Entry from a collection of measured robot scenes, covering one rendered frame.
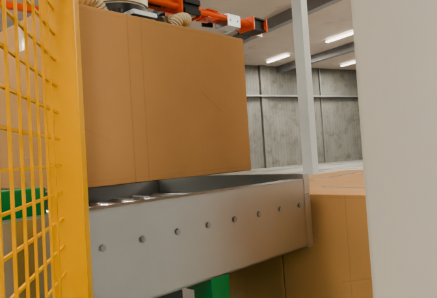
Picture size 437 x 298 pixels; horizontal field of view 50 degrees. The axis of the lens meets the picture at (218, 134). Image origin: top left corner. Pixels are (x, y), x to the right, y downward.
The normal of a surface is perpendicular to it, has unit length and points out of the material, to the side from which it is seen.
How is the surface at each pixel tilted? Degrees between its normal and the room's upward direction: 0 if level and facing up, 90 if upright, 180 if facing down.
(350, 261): 90
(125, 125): 90
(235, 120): 90
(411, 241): 90
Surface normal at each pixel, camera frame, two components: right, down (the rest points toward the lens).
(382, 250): -0.69, 0.01
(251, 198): 0.72, -0.07
